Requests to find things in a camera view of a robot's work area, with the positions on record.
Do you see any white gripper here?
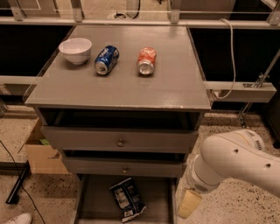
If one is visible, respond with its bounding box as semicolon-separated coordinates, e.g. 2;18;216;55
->
177;154;222;219

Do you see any blue chip bag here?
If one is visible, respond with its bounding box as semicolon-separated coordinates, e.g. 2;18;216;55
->
109;178;146;223

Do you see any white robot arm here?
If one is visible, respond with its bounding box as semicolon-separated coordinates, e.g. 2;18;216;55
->
177;129;280;219

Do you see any grey bottom drawer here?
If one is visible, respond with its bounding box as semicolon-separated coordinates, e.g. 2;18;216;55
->
70;175;178;224

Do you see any grey drawer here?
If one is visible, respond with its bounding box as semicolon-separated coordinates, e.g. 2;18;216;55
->
62;150;186;178
42;109;198;153
70;175;178;224

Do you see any grey drawer cabinet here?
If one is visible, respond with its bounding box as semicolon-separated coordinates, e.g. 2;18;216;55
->
24;24;212;224

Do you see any grey middle drawer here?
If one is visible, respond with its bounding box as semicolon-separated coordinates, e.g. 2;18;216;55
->
62;150;186;178

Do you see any grey top drawer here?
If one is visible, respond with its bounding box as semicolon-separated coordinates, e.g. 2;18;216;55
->
42;109;198;153

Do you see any orange soda can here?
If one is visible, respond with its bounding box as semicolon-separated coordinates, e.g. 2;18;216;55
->
136;47;157;75

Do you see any cardboard box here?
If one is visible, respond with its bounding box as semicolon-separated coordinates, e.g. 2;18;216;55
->
24;119;69;174

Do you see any blue soda can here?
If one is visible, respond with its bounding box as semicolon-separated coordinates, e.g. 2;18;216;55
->
94;45;119;75

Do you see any white shoe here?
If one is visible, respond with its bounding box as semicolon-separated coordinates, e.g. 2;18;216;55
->
4;213;32;224

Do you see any black bar on floor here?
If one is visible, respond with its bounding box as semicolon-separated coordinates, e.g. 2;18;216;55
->
5;162;30;205

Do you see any white bowl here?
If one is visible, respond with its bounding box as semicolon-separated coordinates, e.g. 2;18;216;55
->
59;38;92;65

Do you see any grey metal rail beam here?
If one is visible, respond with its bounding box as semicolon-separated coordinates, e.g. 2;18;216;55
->
205;81;277;103

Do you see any black floor cable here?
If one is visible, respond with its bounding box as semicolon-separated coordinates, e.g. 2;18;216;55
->
0;140;47;224

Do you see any white cable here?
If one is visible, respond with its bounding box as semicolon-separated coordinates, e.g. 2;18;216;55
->
213;18;236;101

